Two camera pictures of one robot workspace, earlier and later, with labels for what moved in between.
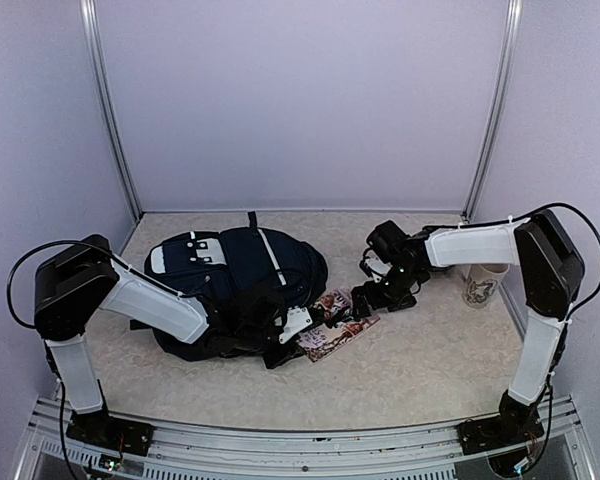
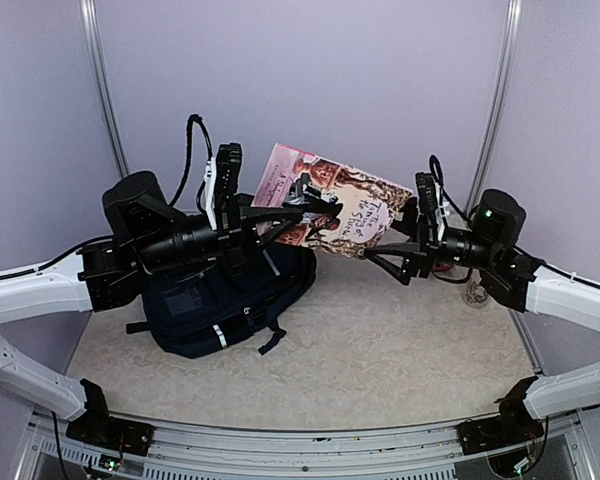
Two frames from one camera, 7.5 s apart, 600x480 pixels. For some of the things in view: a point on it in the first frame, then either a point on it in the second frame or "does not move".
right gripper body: x=395 y=292 to x=481 y=255
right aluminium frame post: x=514 y=29 does not move
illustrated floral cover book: x=336 y=309 to x=369 y=208
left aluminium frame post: x=88 y=13 does not move
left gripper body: x=251 y=339 to x=161 y=251
